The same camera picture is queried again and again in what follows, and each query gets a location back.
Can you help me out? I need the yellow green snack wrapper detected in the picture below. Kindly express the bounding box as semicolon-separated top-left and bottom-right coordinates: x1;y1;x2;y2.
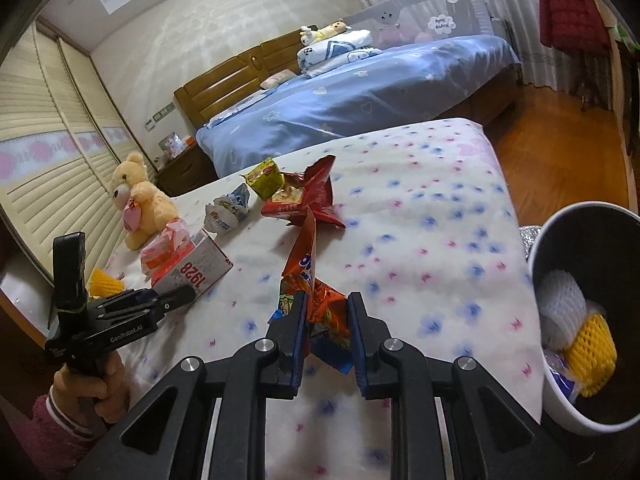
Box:
241;158;286;200

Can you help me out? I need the red jacket on stand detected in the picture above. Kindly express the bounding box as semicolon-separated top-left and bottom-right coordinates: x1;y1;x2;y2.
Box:
542;0;608;111

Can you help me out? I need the brown wooden nightstand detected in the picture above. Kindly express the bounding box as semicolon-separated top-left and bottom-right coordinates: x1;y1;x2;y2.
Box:
155;147;221;198

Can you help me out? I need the yellow plush toy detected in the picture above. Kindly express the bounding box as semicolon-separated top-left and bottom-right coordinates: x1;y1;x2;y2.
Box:
299;19;348;45

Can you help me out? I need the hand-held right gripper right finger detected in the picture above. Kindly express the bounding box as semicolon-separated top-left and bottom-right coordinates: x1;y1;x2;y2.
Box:
346;291;586;480

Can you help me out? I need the white foam fruit net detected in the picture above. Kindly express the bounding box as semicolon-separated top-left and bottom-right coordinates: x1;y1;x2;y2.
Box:
537;269;591;351

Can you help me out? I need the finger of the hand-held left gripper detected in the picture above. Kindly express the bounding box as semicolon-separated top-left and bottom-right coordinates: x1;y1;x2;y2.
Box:
145;284;197;306
150;300;192;318

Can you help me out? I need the blue and white wrapper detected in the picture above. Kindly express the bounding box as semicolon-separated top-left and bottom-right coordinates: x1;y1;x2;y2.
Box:
205;183;257;238

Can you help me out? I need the white carton with red print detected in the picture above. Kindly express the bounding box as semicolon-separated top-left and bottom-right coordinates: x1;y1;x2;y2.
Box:
150;228;235;301

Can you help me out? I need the grey bed guard rail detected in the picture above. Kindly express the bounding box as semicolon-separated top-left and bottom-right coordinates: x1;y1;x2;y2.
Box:
345;0;496;48

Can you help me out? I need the person's left hand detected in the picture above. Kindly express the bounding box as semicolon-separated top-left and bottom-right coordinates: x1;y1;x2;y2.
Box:
52;347;131;423

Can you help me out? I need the brown wooden headboard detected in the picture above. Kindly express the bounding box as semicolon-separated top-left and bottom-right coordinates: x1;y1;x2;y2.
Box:
173;30;321;128

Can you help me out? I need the large bed with blue sheet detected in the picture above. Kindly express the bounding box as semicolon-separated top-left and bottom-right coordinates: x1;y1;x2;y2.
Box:
195;35;523;178

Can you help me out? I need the folded blue white blanket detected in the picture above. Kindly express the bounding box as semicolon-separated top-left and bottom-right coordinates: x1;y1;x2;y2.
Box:
296;30;383;78

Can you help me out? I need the stack of green boxes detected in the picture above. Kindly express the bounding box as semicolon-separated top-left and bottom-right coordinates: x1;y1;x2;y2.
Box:
616;24;640;53

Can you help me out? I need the flat blue white pillow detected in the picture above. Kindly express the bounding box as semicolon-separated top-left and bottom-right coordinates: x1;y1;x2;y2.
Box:
207;87;271;126

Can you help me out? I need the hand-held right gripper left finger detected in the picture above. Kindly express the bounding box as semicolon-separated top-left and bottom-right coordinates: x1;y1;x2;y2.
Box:
70;291;311;480

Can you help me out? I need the cream louvred wardrobe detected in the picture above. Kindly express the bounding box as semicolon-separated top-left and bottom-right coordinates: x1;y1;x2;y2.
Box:
0;17;156;261

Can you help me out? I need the red snack wrapper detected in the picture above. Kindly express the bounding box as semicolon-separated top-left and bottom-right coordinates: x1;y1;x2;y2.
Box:
260;155;347;231

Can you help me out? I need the person's left forearm pink sleeve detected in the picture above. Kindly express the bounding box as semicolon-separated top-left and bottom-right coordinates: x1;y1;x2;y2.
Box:
0;392;108;480

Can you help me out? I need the beige teddy bear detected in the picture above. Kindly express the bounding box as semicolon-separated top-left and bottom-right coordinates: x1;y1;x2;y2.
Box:
110;151;179;252

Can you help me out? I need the large yellow foam fruit net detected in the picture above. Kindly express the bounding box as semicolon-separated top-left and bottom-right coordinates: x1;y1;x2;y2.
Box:
562;312;618;398

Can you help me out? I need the white round waste bin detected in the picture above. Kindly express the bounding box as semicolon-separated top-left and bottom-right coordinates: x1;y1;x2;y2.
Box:
527;201;640;437

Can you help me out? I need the red and white tissue packet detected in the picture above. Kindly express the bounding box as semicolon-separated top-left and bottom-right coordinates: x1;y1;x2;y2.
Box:
139;217;193;278

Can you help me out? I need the small yellow foam fruit net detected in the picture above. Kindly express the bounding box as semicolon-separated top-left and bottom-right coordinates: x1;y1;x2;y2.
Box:
87;267;126;297

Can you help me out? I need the silver foil mat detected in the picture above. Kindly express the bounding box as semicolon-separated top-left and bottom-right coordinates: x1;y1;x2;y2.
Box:
517;225;546;263

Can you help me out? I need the dark wooden cabinet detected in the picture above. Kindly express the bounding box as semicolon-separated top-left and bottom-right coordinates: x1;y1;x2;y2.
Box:
607;35;640;181

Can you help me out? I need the orange snack wrapper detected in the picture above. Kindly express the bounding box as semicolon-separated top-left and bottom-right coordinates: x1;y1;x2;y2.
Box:
267;207;353;376

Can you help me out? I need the small pink pillow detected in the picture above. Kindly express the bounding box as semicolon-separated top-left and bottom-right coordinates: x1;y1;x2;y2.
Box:
260;68;296;88

